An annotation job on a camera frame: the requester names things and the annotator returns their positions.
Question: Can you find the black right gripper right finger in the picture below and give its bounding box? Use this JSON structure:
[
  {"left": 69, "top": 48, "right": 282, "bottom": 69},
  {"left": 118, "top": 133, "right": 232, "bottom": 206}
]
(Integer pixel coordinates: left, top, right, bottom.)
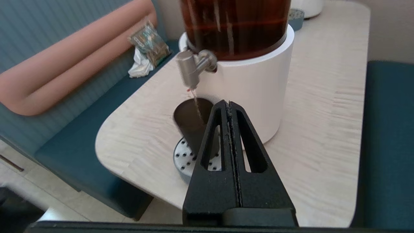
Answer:
[{"left": 229, "top": 101, "right": 296, "bottom": 211}]

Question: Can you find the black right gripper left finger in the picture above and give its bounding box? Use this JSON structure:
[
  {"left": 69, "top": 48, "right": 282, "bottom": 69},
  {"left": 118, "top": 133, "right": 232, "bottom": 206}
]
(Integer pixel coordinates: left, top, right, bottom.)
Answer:
[{"left": 183, "top": 100, "right": 242, "bottom": 225}]

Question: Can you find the dark tapered cup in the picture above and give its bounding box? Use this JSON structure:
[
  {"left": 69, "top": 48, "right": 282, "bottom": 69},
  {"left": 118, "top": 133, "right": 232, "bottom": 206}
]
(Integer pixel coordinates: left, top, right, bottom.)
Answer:
[{"left": 173, "top": 98, "right": 221, "bottom": 160}]

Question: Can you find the silver dispenser tap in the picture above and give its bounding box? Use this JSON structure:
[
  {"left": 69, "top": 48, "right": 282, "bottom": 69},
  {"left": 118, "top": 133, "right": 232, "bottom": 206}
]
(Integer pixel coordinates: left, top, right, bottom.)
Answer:
[{"left": 176, "top": 49, "right": 218, "bottom": 90}]

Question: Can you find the large round perforated drip tray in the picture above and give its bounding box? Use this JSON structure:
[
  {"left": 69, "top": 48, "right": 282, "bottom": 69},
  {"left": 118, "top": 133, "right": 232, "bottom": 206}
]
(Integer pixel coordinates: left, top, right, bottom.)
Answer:
[{"left": 173, "top": 136, "right": 224, "bottom": 185}]

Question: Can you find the large tea dispenser white base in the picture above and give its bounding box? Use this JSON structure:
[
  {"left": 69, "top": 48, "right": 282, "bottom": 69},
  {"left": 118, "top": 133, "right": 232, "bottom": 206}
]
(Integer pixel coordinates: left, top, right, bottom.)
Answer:
[{"left": 179, "top": 0, "right": 295, "bottom": 145}]

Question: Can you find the teal bench empty seat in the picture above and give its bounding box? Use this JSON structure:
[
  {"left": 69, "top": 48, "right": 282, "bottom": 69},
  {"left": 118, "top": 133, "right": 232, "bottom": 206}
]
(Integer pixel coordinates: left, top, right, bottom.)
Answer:
[{"left": 351, "top": 61, "right": 414, "bottom": 229}]

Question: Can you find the crumpled white tissue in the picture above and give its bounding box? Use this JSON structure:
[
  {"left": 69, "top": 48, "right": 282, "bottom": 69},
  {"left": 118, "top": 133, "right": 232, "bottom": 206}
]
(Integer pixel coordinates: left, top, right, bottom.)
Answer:
[{"left": 128, "top": 48, "right": 154, "bottom": 78}]

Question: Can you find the printed snack packet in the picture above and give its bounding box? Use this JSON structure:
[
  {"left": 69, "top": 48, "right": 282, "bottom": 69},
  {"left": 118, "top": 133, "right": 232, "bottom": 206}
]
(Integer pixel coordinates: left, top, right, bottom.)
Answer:
[{"left": 128, "top": 20, "right": 171, "bottom": 67}]

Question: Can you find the small round perforated drip tray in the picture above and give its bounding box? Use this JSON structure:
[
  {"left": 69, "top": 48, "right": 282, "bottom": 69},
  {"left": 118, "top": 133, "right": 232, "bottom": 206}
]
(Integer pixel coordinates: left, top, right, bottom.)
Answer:
[{"left": 288, "top": 8, "right": 305, "bottom": 32}]

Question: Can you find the long pink bolster cushion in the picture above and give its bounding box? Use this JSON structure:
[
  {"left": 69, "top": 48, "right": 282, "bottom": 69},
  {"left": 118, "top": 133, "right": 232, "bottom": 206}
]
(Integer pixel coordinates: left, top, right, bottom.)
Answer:
[{"left": 0, "top": 0, "right": 158, "bottom": 116}]

